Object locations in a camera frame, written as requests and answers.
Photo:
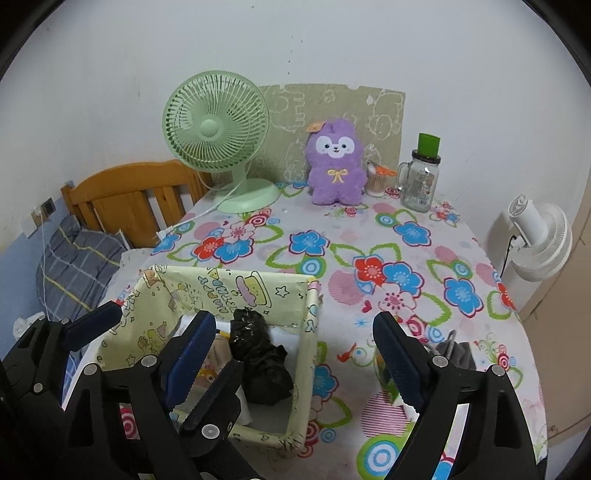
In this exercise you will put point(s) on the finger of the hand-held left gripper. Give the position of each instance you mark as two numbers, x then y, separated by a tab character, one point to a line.
217	406
92	323

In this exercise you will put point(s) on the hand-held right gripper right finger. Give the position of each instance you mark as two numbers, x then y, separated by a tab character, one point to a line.
399	360

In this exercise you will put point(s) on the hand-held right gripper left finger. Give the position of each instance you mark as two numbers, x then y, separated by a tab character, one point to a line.
191	360

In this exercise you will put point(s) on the green plastic packet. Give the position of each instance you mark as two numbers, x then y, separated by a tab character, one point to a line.
383	369

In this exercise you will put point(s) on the yellow cartoon packet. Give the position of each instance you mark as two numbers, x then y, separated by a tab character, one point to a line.
214	364

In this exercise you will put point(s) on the black plastic bag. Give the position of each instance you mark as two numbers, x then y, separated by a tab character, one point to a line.
258	364

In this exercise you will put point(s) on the yellow cartoon storage box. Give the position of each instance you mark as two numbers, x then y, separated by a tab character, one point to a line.
304	369

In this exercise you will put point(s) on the blue checked bed sheet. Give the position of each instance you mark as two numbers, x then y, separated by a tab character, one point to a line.
74	374

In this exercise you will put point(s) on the grey plaid pillow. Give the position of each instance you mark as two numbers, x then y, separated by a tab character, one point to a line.
78	263

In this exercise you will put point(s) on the white crumpled cloth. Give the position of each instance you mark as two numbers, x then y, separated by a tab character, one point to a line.
27	325

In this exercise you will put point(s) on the wooden bed headboard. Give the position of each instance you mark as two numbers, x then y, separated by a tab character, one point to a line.
134	184

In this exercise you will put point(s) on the floral tablecloth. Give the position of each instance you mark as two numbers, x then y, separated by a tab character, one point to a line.
286	249

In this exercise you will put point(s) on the beige door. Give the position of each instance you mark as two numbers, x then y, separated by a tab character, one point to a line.
568	346

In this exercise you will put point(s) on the glass jar with green lid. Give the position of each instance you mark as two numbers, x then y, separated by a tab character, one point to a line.
418	184

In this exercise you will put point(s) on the small toothpick jar orange lid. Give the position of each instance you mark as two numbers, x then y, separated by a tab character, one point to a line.
379	184

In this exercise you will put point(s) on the white standing fan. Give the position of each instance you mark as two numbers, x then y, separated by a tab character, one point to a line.
545	244

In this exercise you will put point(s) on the purple plush toy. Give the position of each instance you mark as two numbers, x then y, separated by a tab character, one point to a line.
334	184

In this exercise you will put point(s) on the green desk fan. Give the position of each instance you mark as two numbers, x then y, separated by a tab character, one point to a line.
210	127

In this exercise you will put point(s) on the green cartoon printed board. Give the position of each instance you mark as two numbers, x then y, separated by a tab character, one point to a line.
369	115

